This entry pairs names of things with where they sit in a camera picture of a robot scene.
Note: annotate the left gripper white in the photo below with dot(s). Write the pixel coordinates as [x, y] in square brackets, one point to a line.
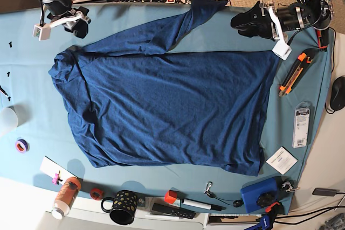
[256, 23]

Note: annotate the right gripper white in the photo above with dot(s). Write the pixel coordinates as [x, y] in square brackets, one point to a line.
[76, 23]

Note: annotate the dark blue t-shirt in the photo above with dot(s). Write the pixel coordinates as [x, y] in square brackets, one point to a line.
[131, 102]

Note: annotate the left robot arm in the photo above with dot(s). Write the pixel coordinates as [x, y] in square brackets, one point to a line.
[282, 23]

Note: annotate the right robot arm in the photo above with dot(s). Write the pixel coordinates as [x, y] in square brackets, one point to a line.
[61, 12]

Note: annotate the orange black utility knife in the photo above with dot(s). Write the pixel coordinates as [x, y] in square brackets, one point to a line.
[300, 65]

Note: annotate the packaged bit set blister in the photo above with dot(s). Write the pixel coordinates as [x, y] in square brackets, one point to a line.
[302, 115]

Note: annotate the black computer mouse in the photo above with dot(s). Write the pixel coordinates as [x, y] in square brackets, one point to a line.
[337, 99]

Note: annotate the translucent plastic cup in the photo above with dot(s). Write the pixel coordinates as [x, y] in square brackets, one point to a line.
[8, 121]

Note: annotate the purple tape roll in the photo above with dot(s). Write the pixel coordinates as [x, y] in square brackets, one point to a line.
[22, 145]

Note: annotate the white square paper leaflet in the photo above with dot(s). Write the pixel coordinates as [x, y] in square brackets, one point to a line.
[282, 161]

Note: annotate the white paper card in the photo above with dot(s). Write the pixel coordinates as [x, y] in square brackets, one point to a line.
[49, 168]

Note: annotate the pink small clip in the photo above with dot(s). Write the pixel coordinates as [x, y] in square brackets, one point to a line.
[56, 180]

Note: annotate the orange plastic bottle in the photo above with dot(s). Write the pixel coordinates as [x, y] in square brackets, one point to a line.
[65, 198]

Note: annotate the red tape roll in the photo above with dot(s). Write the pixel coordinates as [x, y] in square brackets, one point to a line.
[96, 194]

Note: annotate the blue plastic case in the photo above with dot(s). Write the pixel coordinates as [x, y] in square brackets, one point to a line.
[260, 195]

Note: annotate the black power adapter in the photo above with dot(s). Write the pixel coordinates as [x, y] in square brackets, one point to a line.
[324, 192]

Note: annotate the black mug gold pattern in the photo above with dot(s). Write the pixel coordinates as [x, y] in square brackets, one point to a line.
[123, 208]

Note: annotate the blue orange clamp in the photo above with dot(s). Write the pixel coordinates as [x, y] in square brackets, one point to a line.
[267, 220]

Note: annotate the red orange cube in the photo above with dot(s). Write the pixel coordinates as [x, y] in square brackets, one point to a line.
[170, 197]

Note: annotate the white black marker pen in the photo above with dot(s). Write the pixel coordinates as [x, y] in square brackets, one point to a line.
[202, 205]

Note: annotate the black remote control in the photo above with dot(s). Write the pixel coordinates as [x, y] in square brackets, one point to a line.
[173, 211]

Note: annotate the carabiner with black lanyard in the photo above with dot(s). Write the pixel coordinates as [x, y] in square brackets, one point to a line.
[235, 203]

